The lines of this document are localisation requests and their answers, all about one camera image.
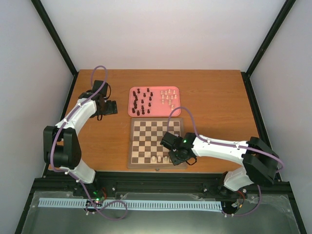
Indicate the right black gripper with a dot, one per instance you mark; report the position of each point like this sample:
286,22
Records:
175,161

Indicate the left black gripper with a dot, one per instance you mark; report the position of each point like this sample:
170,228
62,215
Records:
112,108

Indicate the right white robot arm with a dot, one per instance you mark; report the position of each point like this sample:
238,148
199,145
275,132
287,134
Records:
258,163

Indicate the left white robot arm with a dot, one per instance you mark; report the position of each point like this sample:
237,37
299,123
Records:
60,142

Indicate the wooden chess board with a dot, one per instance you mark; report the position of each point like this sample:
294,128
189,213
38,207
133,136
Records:
145,137

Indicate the pink plastic tray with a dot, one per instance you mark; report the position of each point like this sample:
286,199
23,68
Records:
153,101

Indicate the black aluminium frame base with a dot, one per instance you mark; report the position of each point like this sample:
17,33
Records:
222,96

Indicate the light blue cable duct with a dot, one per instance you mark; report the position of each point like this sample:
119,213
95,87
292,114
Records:
134,205

